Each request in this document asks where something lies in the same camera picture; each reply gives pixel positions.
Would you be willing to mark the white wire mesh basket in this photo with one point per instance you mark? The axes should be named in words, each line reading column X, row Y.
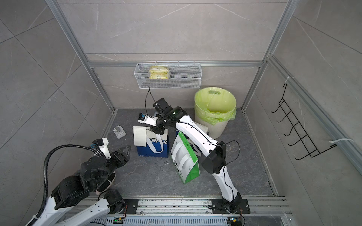
column 182, row 76

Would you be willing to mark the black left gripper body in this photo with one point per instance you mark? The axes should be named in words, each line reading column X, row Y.
column 118, row 157

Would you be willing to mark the plush doll striped shirt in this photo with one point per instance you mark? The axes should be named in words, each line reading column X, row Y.
column 107, row 184

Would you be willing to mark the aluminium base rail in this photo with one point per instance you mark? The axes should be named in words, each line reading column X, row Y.
column 199, row 211

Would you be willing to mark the green white paper bag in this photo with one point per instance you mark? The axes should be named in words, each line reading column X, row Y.
column 184, row 159

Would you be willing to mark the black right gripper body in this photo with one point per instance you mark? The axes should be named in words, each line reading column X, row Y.
column 160, row 130

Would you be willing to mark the small grey white gadget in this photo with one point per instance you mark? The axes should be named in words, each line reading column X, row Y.
column 119, row 132

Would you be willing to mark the black wire hook rack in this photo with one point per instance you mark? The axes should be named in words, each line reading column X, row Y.
column 298, row 129

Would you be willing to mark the white trash bin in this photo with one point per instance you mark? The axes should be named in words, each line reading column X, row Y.
column 216, row 128

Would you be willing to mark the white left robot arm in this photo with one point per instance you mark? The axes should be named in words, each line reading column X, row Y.
column 73, row 189

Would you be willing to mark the yellow wet wipes pack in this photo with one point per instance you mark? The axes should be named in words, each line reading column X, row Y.
column 159, row 73

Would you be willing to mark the green trash bag liner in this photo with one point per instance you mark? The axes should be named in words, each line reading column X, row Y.
column 214, row 105

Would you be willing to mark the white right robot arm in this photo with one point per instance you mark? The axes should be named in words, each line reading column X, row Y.
column 214, row 152

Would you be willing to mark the receipt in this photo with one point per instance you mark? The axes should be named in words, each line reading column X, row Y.
column 140, row 136

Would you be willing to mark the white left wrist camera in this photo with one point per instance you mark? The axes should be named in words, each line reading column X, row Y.
column 101, row 147

